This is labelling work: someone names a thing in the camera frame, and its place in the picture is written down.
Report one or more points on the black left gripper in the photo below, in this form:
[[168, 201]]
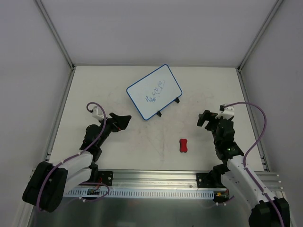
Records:
[[113, 123]]

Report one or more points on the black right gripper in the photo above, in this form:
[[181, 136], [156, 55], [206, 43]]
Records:
[[210, 118]]

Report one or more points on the red whiteboard eraser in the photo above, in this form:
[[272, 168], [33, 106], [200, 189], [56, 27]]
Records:
[[183, 146]]

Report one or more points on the blue framed whiteboard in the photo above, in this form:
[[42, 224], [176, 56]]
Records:
[[152, 93]]

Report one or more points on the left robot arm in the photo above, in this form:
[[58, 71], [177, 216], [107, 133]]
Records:
[[49, 183]]

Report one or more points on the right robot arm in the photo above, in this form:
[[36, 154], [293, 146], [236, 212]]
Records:
[[261, 206]]

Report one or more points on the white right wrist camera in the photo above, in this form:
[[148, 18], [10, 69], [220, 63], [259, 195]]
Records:
[[227, 112]]

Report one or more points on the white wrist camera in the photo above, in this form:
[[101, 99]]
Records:
[[97, 113], [227, 112]]

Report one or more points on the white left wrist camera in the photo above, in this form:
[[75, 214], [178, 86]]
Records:
[[97, 113]]

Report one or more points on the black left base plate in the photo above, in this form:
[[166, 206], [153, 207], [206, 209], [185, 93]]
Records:
[[105, 177]]

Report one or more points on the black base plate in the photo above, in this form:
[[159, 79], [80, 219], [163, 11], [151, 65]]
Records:
[[105, 177], [208, 180]]

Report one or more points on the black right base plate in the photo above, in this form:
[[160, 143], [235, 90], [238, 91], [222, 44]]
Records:
[[208, 180]]

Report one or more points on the aluminium mounting rail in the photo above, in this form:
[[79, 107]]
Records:
[[154, 179]]

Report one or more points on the slotted white cable duct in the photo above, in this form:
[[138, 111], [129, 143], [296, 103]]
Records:
[[141, 193]]

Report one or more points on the right aluminium frame post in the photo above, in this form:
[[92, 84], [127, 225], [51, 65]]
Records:
[[260, 33]]

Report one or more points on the aluminium frame post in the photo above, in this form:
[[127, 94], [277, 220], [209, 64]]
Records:
[[260, 33], [45, 15]]

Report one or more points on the left aluminium frame post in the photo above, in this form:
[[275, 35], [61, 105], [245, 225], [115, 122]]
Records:
[[45, 15]]

